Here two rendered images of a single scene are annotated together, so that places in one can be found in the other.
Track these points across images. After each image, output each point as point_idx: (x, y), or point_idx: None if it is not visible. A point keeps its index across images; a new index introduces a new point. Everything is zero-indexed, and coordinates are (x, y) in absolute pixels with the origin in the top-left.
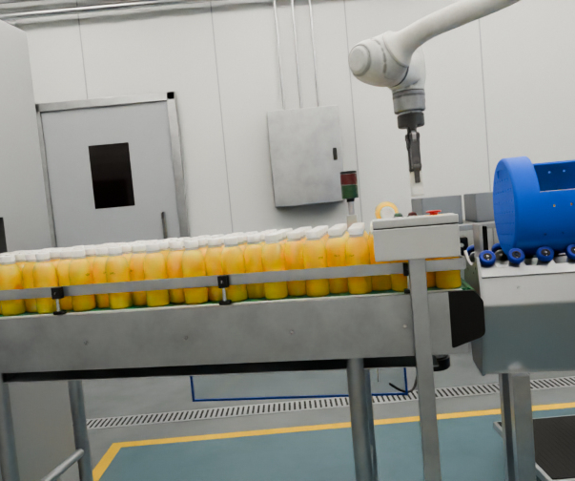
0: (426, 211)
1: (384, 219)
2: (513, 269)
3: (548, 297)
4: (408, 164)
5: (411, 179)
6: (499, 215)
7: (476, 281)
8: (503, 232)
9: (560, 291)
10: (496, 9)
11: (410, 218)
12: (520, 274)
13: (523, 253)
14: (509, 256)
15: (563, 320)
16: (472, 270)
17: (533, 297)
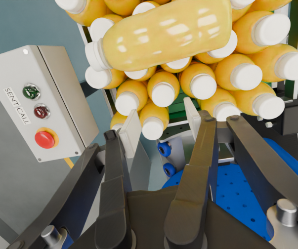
0: (38, 132)
1: None
2: (164, 160)
3: (162, 165)
4: (249, 124)
5: (189, 114)
6: (242, 191)
7: (167, 128)
8: (218, 177)
9: (165, 174)
10: None
11: (8, 113)
12: (162, 161)
13: (168, 176)
14: (164, 166)
15: None
16: (186, 128)
17: (160, 157)
